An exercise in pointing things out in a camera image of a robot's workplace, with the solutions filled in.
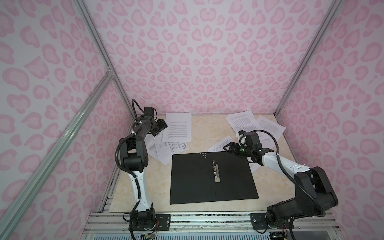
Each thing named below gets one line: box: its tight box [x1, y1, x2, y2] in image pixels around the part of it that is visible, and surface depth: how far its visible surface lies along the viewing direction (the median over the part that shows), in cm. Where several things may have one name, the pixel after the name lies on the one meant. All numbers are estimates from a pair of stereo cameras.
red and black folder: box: [169, 151, 259, 205], surface depth 89 cm
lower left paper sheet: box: [144, 133, 173, 166], surface depth 102 cm
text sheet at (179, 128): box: [162, 112, 192, 143], surface depth 115 cm
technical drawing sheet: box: [153, 128, 189, 159], surface depth 103 cm
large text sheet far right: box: [225, 110, 265, 134], surface depth 119 cm
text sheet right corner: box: [250, 115, 287, 149], surface depth 113 cm
